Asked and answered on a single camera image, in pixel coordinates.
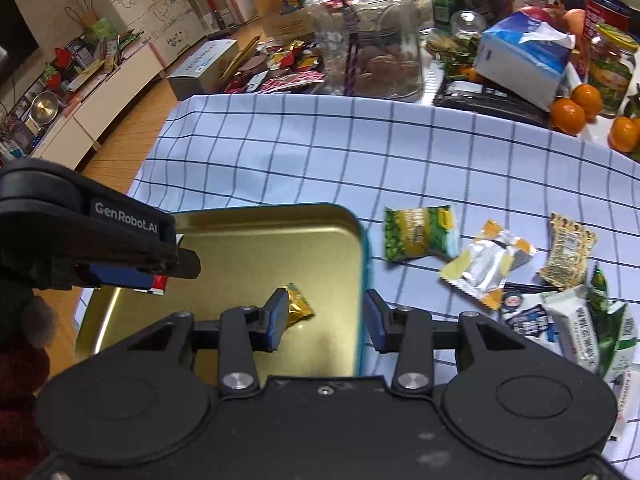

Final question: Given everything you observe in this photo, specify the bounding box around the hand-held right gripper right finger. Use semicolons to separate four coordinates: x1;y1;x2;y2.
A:
364;289;568;395

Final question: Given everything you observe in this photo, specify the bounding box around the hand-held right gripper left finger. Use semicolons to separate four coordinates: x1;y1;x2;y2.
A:
102;288;291;396

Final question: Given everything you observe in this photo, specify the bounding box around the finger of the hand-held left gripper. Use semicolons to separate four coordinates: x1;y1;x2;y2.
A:
170;247;202;281
91;264;168;292

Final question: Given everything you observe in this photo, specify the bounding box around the gold candy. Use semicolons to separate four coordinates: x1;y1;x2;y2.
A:
280;282;316;332

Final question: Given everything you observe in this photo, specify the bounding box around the gold tin with teal rim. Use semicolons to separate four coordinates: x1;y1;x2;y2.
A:
74;203;372;380

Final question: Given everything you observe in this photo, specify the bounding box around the white snack packet red print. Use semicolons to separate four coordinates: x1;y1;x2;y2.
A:
542;285;603;377

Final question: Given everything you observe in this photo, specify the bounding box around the green leaf print snack packet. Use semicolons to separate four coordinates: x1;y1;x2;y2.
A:
587;264;640;387

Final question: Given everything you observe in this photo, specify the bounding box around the steel pot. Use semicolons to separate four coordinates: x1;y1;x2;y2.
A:
30;91;58;122

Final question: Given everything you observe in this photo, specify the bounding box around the white low cabinet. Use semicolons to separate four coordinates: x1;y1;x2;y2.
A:
30;41;167;172

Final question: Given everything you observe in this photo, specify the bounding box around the yellow and silver snack packet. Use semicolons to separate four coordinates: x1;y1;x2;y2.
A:
439;219;538;311

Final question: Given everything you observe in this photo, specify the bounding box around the dark blue and white snack packet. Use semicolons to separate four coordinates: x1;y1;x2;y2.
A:
499;284;567;357

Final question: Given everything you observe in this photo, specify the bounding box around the blue checked tablecloth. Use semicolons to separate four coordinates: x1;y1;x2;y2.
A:
125;91;640;471

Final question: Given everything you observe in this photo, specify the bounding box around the white cardboard box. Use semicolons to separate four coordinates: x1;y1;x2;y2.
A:
167;39;240;102

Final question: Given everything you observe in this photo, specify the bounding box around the black television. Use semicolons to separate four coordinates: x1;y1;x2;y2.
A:
0;0;41;75

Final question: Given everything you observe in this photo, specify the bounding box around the tan leopard print snack packet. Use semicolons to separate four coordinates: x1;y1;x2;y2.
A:
537;212;599;292

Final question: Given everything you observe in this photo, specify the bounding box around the pile of candy wrappers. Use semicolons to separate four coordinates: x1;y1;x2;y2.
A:
224;40;327;95

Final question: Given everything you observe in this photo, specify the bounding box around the white panel with drawings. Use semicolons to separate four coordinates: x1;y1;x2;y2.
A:
65;0;212;67

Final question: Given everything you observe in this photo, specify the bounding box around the flat black box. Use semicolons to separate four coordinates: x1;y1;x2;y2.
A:
432;77;553;129

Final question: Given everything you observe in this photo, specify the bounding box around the white and red snack packet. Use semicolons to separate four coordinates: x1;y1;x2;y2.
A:
606;365;638;442

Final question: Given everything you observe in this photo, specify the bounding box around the brown cardboard box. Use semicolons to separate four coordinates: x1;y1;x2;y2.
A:
249;0;322;45

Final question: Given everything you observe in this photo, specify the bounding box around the orange mandarin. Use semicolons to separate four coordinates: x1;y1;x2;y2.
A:
550;97;587;136
609;116;640;154
571;82;604;121

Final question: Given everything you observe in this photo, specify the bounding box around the large clear glass jar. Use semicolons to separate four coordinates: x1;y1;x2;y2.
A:
303;0;427;102

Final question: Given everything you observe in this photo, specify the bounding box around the blue and white tissue pack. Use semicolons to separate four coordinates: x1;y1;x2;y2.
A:
472;10;577;112

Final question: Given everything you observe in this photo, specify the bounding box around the small clear glass jar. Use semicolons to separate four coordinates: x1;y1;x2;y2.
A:
449;9;489;41

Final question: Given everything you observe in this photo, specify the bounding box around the dark glass jar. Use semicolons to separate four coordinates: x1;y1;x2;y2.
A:
462;0;516;28

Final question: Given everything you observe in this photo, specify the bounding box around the green label glass jar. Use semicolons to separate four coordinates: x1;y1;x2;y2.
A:
587;23;640;117

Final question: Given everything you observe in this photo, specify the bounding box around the red apple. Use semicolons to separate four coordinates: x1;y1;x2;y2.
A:
517;6;557;26

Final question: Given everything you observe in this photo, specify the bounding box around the red canister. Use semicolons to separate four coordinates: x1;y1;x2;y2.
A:
581;0;632;78

